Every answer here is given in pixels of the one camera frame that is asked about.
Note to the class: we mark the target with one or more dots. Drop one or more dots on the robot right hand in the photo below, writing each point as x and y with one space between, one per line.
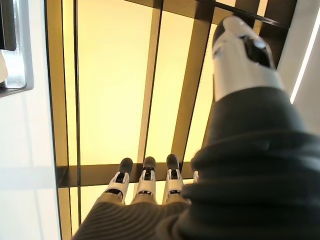
250 175

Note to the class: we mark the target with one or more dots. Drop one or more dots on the stainless steel kitchen sink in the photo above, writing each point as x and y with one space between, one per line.
26 50

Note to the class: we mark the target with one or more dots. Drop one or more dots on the beige round plate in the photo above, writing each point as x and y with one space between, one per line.
2 67

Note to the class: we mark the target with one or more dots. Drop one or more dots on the yellow backlit lattice wall panel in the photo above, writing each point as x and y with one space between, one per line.
112 87

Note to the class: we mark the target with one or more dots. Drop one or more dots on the black sink drying rack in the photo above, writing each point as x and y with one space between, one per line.
7 22

